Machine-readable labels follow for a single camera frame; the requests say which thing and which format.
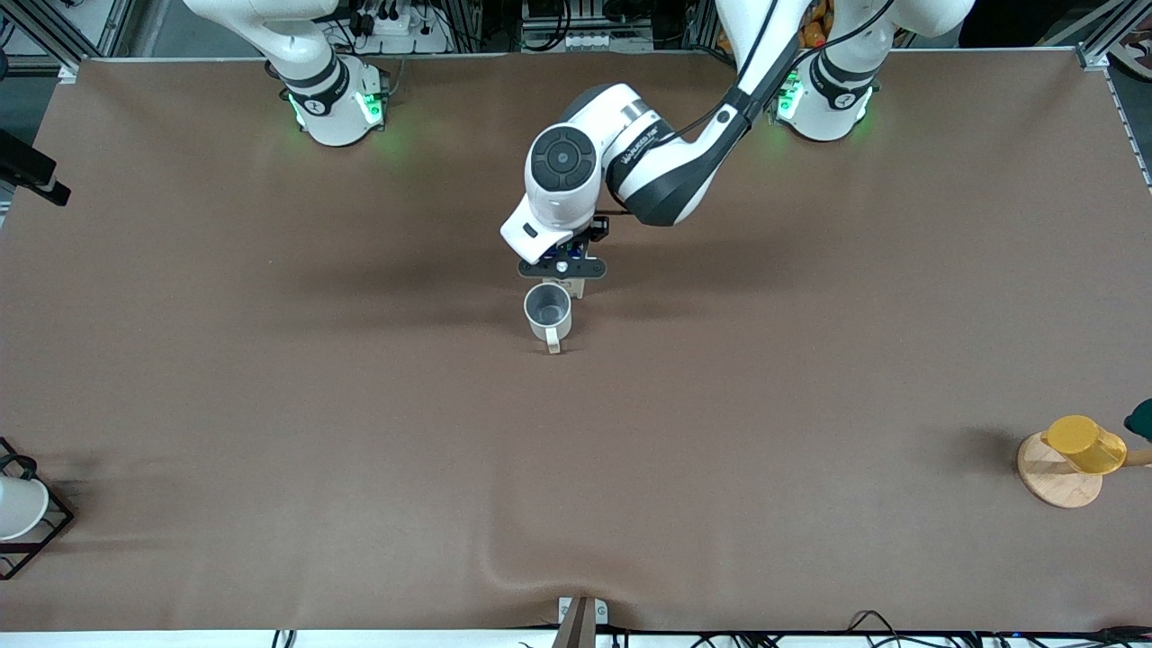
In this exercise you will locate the brown table cover cloth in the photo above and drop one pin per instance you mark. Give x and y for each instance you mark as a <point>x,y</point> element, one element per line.
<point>576,468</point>

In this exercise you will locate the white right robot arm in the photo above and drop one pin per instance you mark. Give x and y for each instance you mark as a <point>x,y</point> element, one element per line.
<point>333,108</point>

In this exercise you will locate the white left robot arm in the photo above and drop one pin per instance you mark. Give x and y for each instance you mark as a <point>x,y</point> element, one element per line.
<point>657,171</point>

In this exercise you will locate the dark green cup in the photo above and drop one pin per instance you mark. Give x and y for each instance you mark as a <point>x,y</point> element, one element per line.
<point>1141,419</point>

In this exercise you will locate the white ceramic mug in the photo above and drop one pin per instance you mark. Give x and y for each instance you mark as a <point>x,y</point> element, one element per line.
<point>548,317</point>

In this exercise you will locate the white power strip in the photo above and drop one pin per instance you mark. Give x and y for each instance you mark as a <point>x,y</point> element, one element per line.
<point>605,40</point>

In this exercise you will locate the white bowl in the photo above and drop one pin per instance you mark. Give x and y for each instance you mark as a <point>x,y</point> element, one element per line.
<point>18,508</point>

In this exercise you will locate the power strip with black plugs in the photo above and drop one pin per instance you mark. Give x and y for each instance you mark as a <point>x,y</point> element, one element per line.
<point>396,22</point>

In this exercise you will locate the aluminium frame profile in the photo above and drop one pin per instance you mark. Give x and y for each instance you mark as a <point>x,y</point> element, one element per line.
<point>1102,40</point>
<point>76,36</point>

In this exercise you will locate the yellow plastic cup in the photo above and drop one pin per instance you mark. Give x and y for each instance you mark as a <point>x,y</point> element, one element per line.
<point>1087,445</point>

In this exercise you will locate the orange snack bag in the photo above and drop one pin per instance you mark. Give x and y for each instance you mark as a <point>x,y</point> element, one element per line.
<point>814,27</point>

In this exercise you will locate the round wooden cup stand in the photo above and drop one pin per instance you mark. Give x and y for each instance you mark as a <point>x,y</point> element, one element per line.
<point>1053,481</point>

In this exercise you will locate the metal table clamp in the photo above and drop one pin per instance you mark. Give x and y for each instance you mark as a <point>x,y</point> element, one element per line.
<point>582,621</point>

